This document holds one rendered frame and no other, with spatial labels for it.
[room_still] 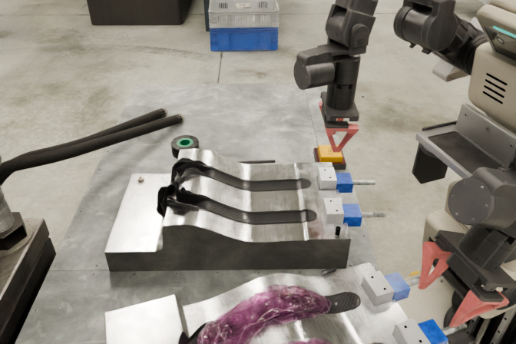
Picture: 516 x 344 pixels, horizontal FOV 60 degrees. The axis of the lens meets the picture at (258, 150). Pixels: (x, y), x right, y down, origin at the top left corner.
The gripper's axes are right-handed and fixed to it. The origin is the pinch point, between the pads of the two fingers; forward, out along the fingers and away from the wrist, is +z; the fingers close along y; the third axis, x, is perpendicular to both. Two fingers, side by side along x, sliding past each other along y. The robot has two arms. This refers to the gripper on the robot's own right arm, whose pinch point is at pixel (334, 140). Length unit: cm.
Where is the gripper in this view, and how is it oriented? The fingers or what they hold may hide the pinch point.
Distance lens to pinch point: 99.0
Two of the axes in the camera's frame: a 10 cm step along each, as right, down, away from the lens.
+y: 0.1, 5.8, -8.2
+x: 10.0, 0.1, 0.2
